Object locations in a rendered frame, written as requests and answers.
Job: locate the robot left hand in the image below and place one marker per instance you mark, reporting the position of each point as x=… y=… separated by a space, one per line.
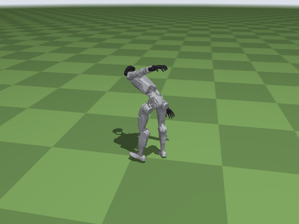
x=153 y=67

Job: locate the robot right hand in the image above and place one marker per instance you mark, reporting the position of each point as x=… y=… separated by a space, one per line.
x=169 y=112

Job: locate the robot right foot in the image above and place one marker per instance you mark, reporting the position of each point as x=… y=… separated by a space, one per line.
x=163 y=153

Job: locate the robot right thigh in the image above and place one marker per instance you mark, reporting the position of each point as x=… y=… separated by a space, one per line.
x=161 y=113

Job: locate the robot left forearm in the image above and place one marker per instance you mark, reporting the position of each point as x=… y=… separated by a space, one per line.
x=143 y=71

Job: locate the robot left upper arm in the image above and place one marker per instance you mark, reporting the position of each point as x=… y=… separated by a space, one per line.
x=132 y=75

